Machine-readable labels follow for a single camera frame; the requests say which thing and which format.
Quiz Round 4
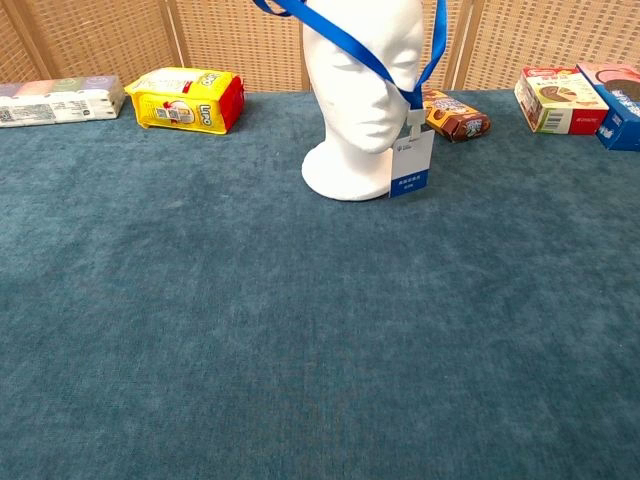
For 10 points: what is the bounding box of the white badge card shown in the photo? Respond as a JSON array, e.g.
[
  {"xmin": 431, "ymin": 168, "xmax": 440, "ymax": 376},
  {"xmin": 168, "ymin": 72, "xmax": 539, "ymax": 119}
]
[{"xmin": 388, "ymin": 107, "xmax": 436, "ymax": 199}]

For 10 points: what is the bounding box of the blue lanyard ribbon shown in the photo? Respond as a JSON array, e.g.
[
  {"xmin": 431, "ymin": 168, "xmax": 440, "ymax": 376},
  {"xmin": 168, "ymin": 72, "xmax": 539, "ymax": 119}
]
[{"xmin": 252, "ymin": 0, "xmax": 448, "ymax": 110}]

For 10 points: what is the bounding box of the white foam mannequin head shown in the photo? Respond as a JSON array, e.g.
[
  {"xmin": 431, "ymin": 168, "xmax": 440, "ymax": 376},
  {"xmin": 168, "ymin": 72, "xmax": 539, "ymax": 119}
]
[{"xmin": 301, "ymin": 0, "xmax": 426, "ymax": 203}]

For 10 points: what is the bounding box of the brown chocolate cookie box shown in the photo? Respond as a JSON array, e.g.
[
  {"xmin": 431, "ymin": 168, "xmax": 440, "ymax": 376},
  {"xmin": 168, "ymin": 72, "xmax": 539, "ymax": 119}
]
[{"xmin": 422, "ymin": 89, "xmax": 492, "ymax": 145}]

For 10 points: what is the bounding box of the teal table cloth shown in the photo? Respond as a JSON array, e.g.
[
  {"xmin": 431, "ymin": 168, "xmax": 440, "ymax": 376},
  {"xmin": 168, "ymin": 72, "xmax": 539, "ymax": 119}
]
[{"xmin": 0, "ymin": 88, "xmax": 640, "ymax": 480}]

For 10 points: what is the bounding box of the yellow Lipo biscuit bag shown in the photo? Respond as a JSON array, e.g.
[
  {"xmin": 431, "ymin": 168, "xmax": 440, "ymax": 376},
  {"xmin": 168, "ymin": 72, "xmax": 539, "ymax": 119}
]
[{"xmin": 123, "ymin": 66, "xmax": 247, "ymax": 136}]

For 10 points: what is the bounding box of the woven bamboo folding screen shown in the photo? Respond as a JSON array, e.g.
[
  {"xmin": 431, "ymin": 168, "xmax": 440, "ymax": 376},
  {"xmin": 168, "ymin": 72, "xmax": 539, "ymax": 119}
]
[{"xmin": 0, "ymin": 0, "xmax": 640, "ymax": 94}]

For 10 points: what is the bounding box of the white red cardboard box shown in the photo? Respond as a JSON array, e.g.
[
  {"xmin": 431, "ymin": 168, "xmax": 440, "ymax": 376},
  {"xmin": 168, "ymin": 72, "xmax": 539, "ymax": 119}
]
[{"xmin": 514, "ymin": 67, "xmax": 610, "ymax": 136}]

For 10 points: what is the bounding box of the pastel tissue multipack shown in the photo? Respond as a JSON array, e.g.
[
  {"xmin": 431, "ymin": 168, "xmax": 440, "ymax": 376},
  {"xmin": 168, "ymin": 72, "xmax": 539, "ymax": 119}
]
[{"xmin": 0, "ymin": 75, "xmax": 127, "ymax": 129}]

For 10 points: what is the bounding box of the pink blue Oreo box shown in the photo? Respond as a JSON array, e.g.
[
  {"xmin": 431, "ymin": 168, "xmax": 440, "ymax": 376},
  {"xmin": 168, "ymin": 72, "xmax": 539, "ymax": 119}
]
[{"xmin": 575, "ymin": 61, "xmax": 640, "ymax": 152}]

